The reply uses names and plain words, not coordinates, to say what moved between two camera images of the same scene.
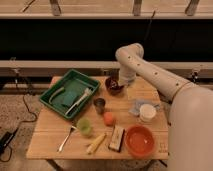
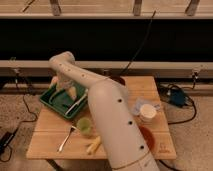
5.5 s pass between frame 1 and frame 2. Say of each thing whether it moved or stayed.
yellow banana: stayed
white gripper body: moved
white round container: stayed
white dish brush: stayed
